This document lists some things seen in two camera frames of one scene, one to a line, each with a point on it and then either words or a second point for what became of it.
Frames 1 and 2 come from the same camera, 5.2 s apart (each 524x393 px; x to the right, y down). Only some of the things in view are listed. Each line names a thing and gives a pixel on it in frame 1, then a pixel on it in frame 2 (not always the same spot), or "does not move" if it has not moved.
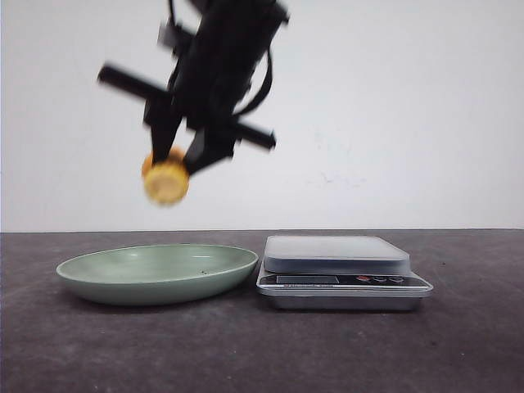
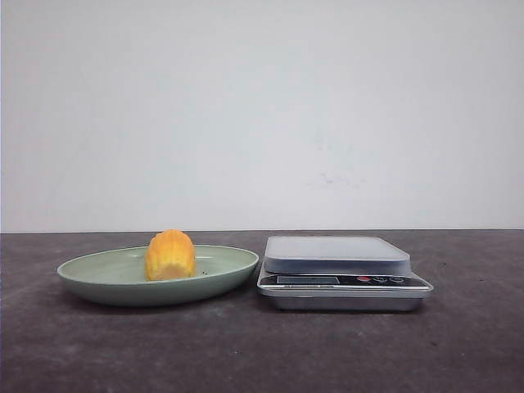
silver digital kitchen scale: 339,273 does not move
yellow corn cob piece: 167,182 to 170,255
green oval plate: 156,275 does not move
